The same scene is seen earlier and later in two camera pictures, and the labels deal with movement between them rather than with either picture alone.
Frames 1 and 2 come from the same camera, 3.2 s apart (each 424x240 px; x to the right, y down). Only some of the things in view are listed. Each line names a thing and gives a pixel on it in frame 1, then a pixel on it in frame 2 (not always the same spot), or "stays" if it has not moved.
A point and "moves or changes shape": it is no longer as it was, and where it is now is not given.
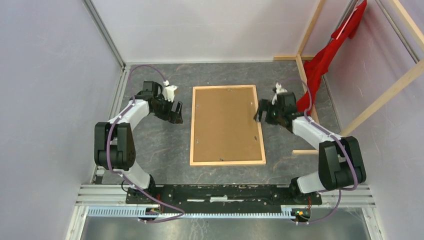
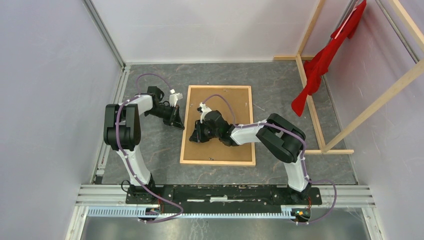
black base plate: (222, 196) stays
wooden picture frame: (223, 131) moves or changes shape
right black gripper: (265, 106) -> (197, 136)
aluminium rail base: (109, 200) stays
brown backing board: (225, 129) moves or changes shape
